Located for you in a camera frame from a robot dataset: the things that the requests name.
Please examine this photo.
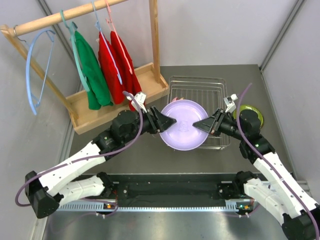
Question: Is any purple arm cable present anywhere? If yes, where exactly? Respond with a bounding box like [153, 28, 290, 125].
[232, 82, 320, 240]
[14, 90, 144, 217]

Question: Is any metal wire dish rack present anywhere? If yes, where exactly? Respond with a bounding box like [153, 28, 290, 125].
[167, 76, 231, 150]

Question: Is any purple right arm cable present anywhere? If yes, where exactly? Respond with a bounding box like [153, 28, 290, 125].
[232, 82, 320, 240]

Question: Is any red shirt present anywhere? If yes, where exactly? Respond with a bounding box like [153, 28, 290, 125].
[98, 33, 125, 105]
[110, 31, 142, 96]

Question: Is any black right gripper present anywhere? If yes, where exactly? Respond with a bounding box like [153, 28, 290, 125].
[193, 108, 246, 141]

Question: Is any grey slotted cable duct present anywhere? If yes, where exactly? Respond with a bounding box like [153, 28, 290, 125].
[56, 201, 255, 212]

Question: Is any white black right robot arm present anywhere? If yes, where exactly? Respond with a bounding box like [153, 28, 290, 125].
[193, 108, 320, 240]

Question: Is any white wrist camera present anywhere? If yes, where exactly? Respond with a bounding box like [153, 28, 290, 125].
[223, 94, 238, 113]
[130, 91, 147, 113]

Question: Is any green plate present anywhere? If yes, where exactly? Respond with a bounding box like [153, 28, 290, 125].
[239, 104, 265, 129]

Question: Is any wooden clothes rack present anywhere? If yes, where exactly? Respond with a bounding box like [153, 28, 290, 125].
[0, 0, 170, 135]

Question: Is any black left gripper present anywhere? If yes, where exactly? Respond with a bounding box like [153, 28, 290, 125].
[122, 106, 177, 144]

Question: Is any light blue empty hanger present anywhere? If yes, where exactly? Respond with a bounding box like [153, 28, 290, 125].
[25, 28, 57, 116]

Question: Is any purple plastic plate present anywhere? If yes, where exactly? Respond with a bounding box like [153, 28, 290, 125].
[160, 99, 209, 151]

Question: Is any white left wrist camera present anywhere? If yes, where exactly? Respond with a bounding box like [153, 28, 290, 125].
[130, 91, 147, 113]

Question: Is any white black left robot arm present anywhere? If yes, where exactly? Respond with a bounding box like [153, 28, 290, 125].
[24, 106, 177, 219]

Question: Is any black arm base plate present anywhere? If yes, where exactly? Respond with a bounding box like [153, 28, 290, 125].
[99, 181, 253, 201]

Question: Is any green shirt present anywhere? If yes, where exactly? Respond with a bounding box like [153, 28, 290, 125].
[74, 31, 113, 110]

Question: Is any teal hanger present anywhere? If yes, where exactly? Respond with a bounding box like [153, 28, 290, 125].
[59, 10, 90, 92]

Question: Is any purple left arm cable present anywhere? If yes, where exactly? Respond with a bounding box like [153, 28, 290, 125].
[14, 90, 144, 217]

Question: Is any red shirt right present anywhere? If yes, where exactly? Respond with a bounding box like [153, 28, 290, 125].
[110, 31, 142, 96]

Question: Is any red shirt left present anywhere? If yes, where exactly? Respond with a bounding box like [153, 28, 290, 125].
[98, 33, 125, 105]

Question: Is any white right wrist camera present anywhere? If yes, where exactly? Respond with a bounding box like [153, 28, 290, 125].
[223, 94, 238, 113]

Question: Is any pink hanger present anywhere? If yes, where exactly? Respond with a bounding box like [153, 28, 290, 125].
[104, 0, 133, 75]

